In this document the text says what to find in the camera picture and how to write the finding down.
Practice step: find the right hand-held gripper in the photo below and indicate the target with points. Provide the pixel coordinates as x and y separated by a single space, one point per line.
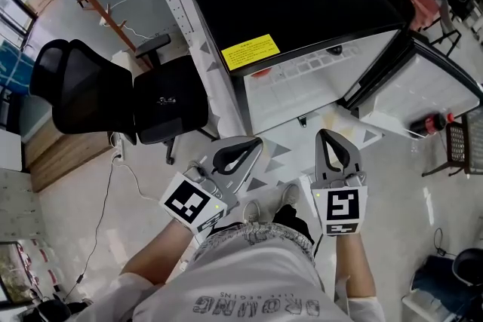
341 205

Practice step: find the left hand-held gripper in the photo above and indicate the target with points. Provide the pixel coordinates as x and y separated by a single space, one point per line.
188 201

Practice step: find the large black machine housing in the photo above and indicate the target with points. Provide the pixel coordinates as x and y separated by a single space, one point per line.
287 0

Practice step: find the person's left forearm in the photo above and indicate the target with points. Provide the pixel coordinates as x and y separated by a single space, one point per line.
158 256

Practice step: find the person's right forearm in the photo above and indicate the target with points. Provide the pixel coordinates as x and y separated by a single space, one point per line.
352 264

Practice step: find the person's left grey shoe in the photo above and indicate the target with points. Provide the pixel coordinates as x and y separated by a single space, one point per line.
256 211

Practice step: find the person's grey shoe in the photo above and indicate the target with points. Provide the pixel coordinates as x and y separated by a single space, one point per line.
256 211
287 198

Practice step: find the person's right grey shoe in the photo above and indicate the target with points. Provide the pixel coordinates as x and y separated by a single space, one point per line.
287 198

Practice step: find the person's black trousers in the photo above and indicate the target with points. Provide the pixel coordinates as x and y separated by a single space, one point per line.
292 218

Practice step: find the small shiny metal item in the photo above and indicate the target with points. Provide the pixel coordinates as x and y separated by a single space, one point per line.
166 100

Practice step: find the small orange item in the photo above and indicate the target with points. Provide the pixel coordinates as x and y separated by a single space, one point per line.
260 73

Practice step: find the dark cola bottle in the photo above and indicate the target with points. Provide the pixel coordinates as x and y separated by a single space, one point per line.
428 123

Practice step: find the person's white printed shirt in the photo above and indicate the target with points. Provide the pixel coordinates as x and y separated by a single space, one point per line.
245 275

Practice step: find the white power strip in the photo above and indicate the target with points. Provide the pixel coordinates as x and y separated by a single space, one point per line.
118 149

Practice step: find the brown mesh-back chair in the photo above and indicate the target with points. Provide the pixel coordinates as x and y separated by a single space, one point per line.
458 141

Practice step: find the black mesh office chair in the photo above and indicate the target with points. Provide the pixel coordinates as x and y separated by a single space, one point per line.
87 86

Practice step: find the dark blue bag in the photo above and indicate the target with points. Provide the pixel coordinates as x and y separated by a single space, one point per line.
445 286

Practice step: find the wooden platform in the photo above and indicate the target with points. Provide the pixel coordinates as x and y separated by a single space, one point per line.
64 158

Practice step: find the black round bin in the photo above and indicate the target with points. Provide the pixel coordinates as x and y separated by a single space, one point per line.
469 267

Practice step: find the blue printed board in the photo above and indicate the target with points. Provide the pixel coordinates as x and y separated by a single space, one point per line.
15 68

